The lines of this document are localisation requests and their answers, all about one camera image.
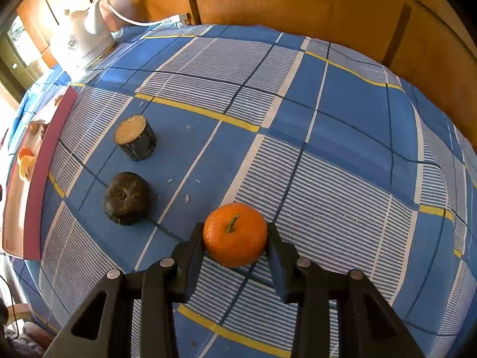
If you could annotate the blue plaid tablecloth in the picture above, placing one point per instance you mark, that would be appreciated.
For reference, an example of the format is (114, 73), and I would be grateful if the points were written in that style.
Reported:
(335, 156)

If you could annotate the maroon cushion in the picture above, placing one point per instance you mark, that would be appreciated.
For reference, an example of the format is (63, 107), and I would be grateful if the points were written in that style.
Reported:
(37, 337)

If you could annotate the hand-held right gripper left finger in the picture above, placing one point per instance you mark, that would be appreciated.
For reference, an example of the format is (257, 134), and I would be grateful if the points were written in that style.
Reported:
(192, 253)

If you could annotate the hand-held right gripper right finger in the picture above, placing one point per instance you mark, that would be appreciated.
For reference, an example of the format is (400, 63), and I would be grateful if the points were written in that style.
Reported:
(275, 261)

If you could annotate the cut dark fruit pale top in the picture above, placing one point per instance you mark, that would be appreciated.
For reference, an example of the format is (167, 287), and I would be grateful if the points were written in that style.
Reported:
(135, 138)

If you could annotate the small brown fruit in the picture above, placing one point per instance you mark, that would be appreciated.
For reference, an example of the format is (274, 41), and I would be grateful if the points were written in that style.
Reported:
(59, 100)

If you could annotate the white electric kettle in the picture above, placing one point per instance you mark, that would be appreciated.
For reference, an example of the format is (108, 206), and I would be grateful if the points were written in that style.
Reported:
(80, 43)

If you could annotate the large orange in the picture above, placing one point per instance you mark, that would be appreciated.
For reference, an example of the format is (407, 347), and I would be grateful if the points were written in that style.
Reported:
(235, 235)

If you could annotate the small orange mandarin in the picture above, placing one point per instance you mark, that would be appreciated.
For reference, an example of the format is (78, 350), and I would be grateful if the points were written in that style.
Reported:
(25, 152)

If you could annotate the yellow fruit piece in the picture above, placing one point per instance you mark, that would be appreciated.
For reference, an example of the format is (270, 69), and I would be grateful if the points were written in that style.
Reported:
(28, 167)

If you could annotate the white tray with pink rim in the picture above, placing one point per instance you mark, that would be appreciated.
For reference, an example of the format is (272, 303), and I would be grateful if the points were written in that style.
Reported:
(41, 179)

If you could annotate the wooden chair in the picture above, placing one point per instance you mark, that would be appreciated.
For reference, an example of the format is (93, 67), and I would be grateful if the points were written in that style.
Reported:
(20, 311)

